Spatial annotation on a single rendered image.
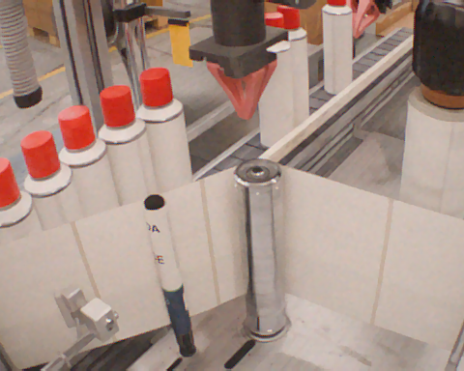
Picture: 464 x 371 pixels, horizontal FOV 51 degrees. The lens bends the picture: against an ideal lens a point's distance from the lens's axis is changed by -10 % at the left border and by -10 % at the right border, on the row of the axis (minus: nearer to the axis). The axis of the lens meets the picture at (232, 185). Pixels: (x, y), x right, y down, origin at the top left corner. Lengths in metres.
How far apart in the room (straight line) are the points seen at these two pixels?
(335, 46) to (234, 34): 0.39
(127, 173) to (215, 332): 0.19
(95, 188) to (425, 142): 0.33
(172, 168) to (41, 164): 0.17
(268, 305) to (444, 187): 0.22
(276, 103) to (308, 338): 0.36
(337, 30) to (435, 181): 0.42
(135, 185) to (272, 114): 0.27
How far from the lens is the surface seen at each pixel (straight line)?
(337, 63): 0.93
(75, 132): 0.51
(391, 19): 1.54
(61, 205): 0.50
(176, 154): 0.59
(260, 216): 0.42
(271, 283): 0.47
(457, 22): 0.49
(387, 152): 0.80
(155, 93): 0.56
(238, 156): 0.79
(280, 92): 0.75
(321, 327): 0.54
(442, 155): 0.54
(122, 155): 0.55
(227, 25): 0.55
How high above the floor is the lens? 1.30
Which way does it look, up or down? 35 degrees down
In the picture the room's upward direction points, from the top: 6 degrees counter-clockwise
